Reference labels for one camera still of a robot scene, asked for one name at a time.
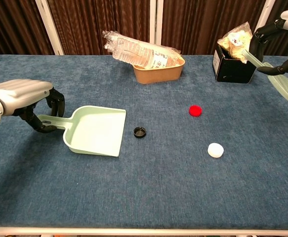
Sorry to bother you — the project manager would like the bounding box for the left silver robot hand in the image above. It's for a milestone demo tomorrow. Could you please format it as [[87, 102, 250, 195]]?
[[0, 79, 66, 134]]

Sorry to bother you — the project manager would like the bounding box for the mint green dustpan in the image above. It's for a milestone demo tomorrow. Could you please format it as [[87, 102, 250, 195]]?
[[37, 105, 127, 158]]

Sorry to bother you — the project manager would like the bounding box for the black bottle cap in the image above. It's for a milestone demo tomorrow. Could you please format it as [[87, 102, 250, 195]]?
[[133, 126, 147, 138]]

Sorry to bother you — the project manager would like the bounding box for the red bottle cap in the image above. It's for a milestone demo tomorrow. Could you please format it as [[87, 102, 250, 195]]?
[[189, 105, 204, 118]]

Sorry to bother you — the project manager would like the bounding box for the white bottle cap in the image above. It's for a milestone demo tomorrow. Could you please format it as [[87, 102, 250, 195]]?
[[207, 142, 225, 158]]

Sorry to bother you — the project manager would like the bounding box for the black cardboard box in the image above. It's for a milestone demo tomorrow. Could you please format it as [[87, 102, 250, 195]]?
[[212, 44, 257, 84]]

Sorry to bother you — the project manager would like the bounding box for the crushed clear plastic bottle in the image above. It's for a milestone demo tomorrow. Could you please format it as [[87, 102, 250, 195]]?
[[102, 30, 181, 57]]

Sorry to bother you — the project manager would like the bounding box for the clear labelled plastic bottle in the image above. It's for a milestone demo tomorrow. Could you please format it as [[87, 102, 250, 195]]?
[[113, 37, 183, 70]]

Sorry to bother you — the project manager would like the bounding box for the brown paper bowl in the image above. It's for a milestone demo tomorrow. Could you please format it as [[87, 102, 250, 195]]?
[[133, 55, 186, 85]]

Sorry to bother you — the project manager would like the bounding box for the dark brown curtain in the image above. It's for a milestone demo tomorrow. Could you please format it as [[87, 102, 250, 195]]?
[[0, 0, 55, 61], [262, 0, 288, 57], [47, 0, 151, 56], [161, 0, 267, 56]]

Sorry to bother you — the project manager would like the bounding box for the crumpled snack bag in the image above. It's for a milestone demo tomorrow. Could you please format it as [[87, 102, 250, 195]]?
[[217, 21, 253, 64]]

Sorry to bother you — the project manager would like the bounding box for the blue table cloth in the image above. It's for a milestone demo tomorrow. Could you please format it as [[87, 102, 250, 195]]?
[[0, 54, 288, 230]]

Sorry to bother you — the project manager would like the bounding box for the white partition frame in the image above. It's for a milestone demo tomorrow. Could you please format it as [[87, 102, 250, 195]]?
[[148, 0, 165, 51], [35, 0, 65, 56], [253, 0, 277, 35]]

